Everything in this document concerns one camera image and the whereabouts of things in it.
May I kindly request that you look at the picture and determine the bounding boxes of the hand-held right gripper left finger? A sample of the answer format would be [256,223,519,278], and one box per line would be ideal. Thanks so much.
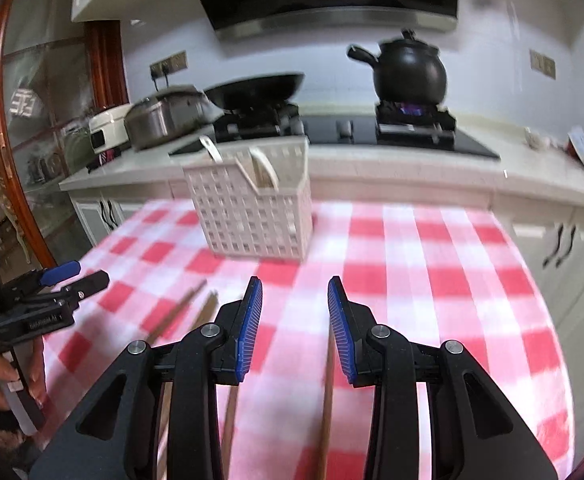
[29,276,263,480]

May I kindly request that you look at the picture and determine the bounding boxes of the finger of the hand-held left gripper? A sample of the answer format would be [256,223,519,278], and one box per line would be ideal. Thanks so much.
[47,270,111,311]
[3,260,82,297]

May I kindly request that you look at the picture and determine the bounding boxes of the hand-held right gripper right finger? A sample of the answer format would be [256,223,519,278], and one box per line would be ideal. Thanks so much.
[327,275,558,480]

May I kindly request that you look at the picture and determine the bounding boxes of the white plastic utensil basket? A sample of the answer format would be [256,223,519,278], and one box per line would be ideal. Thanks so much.
[182,137,313,263]

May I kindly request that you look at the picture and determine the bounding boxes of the white lower cabinet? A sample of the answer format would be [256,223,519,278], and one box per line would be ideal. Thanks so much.
[69,195,173,248]
[492,195,584,361]

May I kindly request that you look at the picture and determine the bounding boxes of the ornate cream chair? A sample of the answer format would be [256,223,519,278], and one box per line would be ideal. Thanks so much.
[0,170,33,266]

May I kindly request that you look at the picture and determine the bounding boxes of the red white checkered tablecloth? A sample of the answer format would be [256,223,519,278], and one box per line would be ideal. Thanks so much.
[42,199,575,480]

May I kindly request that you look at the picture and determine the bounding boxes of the dark patterned pouch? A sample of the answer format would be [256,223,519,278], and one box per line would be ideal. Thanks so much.
[87,152,118,173]

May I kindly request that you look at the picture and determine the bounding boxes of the small white kitchen appliance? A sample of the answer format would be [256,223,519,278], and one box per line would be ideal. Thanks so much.
[88,104,133,156]

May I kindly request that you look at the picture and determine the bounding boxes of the white spoon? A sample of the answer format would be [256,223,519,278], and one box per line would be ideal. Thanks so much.
[199,135,224,165]
[249,146,280,192]

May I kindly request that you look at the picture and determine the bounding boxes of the silver rice cooker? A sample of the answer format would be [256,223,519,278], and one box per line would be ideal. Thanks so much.
[123,85,215,152]

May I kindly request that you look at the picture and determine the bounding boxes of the black glass gas stove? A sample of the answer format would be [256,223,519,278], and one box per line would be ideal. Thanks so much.
[168,102,502,162]

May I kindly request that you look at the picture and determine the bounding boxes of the red-brown wooden glass door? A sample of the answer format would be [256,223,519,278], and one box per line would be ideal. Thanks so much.
[0,0,130,266]

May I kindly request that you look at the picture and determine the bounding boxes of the black wok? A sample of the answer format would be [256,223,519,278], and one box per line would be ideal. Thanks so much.
[203,73,306,111]

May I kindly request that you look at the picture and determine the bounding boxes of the black clay pot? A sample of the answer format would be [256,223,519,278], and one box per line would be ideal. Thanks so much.
[347,29,448,103]

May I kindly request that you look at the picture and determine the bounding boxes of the gold wall socket panel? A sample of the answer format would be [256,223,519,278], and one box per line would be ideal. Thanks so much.
[150,51,187,77]

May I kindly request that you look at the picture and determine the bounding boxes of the single gold wall socket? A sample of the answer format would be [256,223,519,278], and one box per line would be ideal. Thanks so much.
[529,50,557,81]

